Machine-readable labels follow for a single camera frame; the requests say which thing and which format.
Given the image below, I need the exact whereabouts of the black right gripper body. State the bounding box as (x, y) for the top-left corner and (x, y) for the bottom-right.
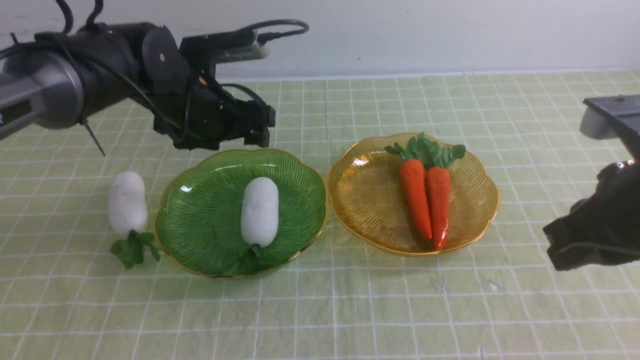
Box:
(542, 161), (640, 272)

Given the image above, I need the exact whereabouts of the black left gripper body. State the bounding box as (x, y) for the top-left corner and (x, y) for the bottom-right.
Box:
(152, 64), (256, 151)

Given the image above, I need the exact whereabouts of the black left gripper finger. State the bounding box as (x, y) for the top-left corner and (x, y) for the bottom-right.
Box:
(247, 102), (276, 128)
(244, 127), (270, 148)

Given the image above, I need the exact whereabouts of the white radish front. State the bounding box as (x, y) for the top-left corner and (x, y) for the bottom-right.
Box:
(240, 177), (280, 254)

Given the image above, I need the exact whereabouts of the white radish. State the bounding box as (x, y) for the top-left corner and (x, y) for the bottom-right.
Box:
(108, 170), (161, 270)
(240, 177), (280, 254)

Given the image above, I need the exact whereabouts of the orange carrot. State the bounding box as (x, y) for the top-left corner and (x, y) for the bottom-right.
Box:
(425, 141), (466, 251)
(384, 132), (433, 241)

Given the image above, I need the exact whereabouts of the orange carrot front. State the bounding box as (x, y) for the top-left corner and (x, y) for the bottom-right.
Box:
(425, 141), (466, 251)

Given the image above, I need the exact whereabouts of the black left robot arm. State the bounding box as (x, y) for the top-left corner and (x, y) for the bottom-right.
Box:
(0, 22), (275, 151)

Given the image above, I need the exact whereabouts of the green ribbed plastic plate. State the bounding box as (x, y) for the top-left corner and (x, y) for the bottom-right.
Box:
(154, 148), (328, 279)

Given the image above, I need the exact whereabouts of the green checkered tablecloth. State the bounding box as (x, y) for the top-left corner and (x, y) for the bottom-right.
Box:
(0, 70), (639, 360)

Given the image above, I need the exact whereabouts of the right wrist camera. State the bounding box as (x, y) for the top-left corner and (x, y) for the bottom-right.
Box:
(579, 95), (640, 158)

